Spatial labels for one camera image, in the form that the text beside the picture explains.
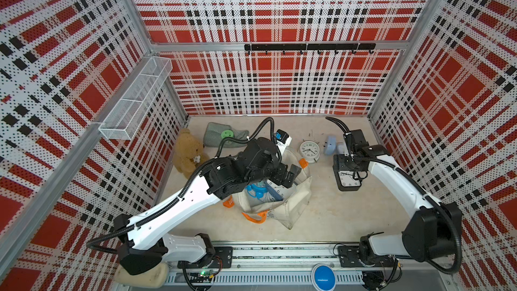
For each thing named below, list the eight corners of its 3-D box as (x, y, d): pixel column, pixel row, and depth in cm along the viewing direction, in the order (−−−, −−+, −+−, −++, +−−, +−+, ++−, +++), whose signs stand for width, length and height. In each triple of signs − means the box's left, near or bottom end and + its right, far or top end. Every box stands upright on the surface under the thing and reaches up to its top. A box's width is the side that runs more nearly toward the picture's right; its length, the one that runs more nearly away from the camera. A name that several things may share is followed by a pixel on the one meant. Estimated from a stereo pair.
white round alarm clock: (301, 163, 102) (302, 158, 98) (299, 145, 109) (299, 140, 106) (320, 163, 102) (322, 158, 98) (316, 145, 109) (318, 140, 106)
